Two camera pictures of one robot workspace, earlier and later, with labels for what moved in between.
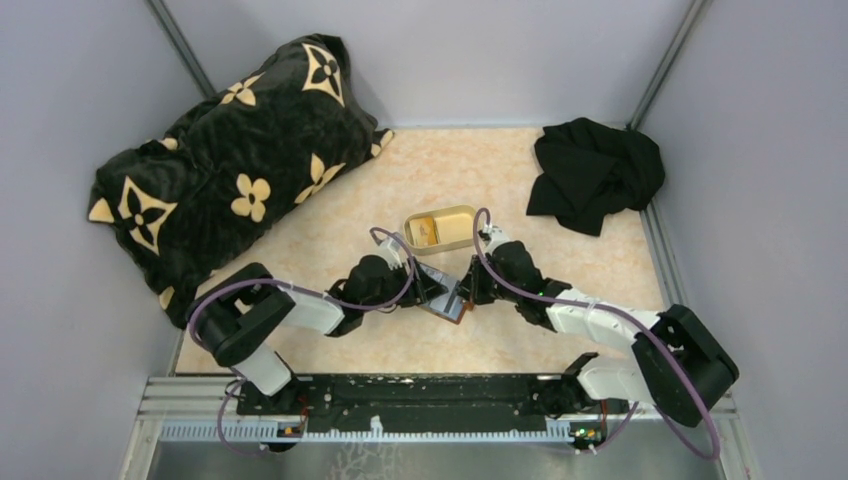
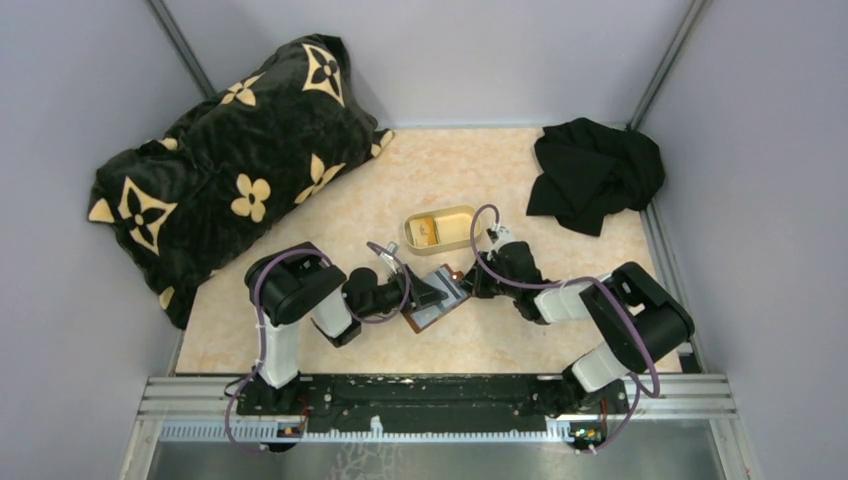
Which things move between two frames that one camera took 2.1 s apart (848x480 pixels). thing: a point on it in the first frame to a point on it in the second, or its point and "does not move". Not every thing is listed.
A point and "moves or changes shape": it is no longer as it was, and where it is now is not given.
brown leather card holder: x=449 y=305 moves or changes shape
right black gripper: x=471 y=285 does not move
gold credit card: x=423 y=231 does not move
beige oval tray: x=440 y=230 does not move
